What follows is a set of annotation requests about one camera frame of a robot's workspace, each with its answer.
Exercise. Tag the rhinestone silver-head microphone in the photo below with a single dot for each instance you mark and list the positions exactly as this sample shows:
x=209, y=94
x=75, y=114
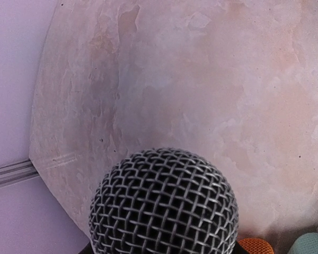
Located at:
x=163, y=200

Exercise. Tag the orange microphone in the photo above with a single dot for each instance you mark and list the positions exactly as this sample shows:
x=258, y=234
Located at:
x=256, y=246

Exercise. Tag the teal head microphone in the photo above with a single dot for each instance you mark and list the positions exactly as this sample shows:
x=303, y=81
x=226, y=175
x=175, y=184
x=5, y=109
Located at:
x=305, y=244

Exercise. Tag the left aluminium corner post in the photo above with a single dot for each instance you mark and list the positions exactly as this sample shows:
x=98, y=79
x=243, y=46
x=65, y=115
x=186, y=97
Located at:
x=17, y=172

